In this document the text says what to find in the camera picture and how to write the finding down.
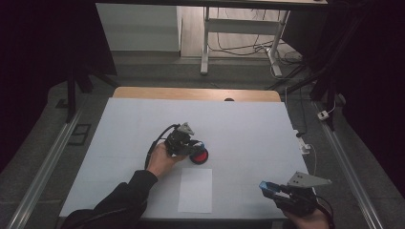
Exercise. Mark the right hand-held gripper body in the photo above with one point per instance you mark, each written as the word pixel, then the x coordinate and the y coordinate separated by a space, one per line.
pixel 299 198

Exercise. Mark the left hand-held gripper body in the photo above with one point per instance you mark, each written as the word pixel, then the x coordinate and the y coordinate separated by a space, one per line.
pixel 176 144

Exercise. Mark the blue transparent stamp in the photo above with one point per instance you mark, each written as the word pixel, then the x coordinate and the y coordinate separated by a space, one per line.
pixel 202 146

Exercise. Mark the red ink pad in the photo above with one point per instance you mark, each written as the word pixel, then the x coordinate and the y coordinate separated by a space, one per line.
pixel 200 157

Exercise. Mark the white paper sheet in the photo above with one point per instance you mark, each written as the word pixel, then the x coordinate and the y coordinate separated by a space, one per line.
pixel 195 191

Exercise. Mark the person's left hand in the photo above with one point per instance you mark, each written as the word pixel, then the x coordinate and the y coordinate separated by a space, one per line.
pixel 160 160

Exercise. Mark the person's right hand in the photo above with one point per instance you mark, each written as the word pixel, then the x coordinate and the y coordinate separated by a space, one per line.
pixel 309 222

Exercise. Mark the white power strip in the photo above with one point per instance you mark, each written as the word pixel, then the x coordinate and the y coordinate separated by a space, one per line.
pixel 304 146

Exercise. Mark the small white adapter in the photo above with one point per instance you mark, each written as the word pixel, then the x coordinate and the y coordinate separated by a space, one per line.
pixel 323 115

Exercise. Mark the black tripod stand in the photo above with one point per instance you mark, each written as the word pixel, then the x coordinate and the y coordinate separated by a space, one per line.
pixel 331 92
pixel 70 95

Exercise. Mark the white cabinet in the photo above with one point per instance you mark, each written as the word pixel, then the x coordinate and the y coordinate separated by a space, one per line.
pixel 137 28

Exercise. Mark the white-legged desk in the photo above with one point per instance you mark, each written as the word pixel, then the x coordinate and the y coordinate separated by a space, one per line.
pixel 242 26

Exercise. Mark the black curtain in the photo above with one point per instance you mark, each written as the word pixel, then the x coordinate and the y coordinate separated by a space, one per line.
pixel 31 63
pixel 375 63

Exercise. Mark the aluminium rail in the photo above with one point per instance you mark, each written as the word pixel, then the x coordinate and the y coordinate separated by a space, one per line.
pixel 347 171
pixel 47 165

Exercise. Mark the black floor frame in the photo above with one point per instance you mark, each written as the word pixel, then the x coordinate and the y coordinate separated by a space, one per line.
pixel 80 134

